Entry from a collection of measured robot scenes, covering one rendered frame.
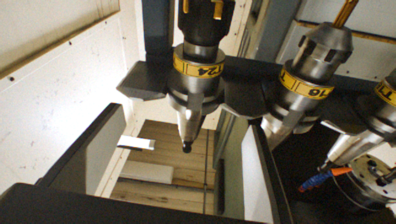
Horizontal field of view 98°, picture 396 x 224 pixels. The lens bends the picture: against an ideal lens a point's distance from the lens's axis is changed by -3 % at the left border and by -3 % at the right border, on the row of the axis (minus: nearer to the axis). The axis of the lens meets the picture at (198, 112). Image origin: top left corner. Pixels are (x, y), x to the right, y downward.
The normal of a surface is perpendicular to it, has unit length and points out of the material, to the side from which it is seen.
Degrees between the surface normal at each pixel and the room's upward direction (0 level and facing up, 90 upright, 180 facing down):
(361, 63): 90
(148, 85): 180
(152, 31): 90
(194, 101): 90
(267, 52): 90
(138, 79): 180
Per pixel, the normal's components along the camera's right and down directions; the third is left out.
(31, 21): 0.99, 0.16
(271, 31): -0.10, 0.66
